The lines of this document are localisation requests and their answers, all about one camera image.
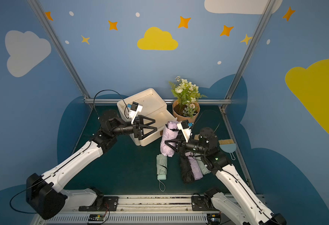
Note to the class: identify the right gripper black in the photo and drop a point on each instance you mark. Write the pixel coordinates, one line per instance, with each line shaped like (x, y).
(184, 145)

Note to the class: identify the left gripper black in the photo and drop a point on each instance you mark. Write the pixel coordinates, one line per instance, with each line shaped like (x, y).
(136, 129)

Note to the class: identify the mint green umbrella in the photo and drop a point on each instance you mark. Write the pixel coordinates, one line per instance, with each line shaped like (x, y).
(202, 166)
(161, 163)

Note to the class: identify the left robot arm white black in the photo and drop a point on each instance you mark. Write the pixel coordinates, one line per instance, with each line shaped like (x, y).
(46, 193)

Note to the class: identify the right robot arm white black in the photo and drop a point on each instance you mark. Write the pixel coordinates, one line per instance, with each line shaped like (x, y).
(249, 209)

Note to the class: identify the black folded umbrella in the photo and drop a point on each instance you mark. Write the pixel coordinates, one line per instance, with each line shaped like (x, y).
(186, 170)

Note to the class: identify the potted artificial flower plant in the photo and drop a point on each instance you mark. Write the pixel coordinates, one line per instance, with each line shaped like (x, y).
(186, 106)

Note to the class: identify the right circuit board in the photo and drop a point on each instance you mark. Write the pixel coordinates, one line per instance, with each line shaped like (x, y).
(213, 219)

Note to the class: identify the circuit board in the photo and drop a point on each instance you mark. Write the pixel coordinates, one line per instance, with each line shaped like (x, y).
(96, 218)
(213, 219)

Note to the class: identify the left circuit board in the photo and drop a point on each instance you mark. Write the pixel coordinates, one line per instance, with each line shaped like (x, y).
(96, 218)

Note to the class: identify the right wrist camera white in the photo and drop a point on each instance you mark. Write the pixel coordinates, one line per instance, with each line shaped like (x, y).
(186, 128)

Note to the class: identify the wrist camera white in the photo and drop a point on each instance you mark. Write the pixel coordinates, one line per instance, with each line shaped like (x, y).
(186, 128)
(134, 109)

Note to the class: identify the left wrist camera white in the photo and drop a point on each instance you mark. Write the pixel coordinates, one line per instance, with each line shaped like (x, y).
(134, 109)

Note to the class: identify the aluminium frame back rail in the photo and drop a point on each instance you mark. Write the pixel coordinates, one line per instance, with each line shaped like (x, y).
(167, 101)

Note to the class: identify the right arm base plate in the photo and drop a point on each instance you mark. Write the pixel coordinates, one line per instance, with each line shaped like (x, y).
(202, 203)

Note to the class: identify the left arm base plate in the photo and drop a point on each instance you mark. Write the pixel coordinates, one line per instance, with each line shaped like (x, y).
(111, 203)

